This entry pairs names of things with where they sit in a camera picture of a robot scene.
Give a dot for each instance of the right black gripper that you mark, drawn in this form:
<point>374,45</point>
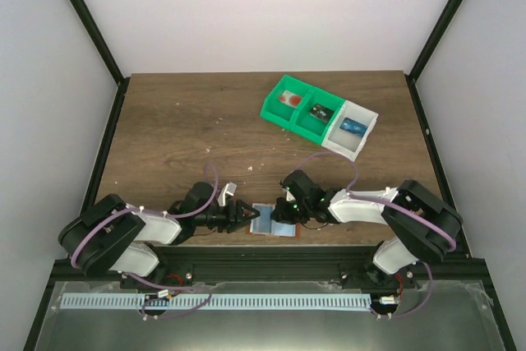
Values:
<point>279,214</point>

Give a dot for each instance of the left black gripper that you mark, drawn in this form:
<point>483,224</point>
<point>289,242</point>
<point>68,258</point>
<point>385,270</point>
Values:
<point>234,219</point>

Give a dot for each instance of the brown leather card holder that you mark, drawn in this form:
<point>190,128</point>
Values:
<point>265,226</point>

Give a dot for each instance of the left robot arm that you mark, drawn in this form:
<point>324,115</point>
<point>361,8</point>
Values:
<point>113,235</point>

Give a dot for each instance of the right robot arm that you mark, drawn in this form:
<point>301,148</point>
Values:
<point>424,227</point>

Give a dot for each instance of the black card in bin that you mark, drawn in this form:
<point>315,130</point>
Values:
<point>321,113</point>

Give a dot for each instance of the blue card in bin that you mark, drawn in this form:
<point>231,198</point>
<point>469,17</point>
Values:
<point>353,127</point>

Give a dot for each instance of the red white card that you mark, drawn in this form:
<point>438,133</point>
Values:
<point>290,99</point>

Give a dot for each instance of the white bin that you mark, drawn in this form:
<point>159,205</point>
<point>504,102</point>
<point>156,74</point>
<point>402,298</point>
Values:
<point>347,133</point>

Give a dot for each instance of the green bin far left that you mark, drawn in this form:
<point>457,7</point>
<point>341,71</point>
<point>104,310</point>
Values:
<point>281,105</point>

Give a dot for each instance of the green bin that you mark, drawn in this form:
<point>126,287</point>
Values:
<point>281,105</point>
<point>312,117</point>

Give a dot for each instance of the green bin middle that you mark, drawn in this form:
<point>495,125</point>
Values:
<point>312,117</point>

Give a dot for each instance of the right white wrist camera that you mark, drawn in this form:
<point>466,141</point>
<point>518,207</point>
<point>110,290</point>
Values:
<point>289,197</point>

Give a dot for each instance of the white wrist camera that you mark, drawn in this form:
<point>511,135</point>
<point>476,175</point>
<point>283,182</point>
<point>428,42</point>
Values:
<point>289,197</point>
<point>226,193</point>

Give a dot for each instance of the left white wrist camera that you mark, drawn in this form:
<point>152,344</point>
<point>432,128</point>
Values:
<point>226,193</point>

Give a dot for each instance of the black aluminium frame rail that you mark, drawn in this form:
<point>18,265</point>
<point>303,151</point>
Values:
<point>344,266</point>

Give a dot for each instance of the light blue slotted cable duct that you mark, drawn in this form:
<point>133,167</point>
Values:
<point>220,302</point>

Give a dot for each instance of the left black frame post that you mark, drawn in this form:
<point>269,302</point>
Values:
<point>91,28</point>

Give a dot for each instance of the black frame post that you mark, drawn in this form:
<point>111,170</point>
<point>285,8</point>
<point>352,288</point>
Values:
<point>445,18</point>
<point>91,28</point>

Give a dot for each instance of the right black frame post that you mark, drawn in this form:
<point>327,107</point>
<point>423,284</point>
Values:
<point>445,18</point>

